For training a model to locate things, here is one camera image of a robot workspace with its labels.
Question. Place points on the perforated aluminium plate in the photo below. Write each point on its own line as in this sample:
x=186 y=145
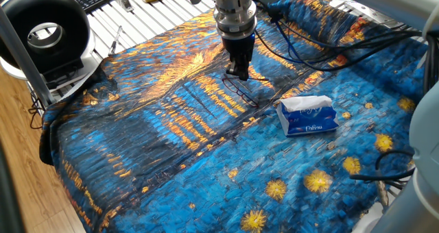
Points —
x=374 y=15

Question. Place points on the starry night painted tablecloth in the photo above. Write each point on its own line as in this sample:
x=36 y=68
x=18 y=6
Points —
x=171 y=140

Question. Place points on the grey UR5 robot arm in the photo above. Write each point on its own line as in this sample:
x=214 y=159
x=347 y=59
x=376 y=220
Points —
x=425 y=140

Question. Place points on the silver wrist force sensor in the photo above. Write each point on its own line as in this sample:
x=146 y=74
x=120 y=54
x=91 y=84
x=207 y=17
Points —
x=235 y=10

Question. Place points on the thin metal hand tool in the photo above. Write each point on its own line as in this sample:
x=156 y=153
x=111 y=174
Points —
x=115 y=41

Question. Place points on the red thin-frame glasses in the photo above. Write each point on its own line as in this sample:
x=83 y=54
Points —
x=240 y=93

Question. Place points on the blue white tissue pack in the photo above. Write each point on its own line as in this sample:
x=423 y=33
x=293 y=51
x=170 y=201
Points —
x=308 y=120

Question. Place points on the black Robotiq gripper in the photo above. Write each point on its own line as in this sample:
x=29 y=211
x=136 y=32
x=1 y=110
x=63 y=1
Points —
x=240 y=48

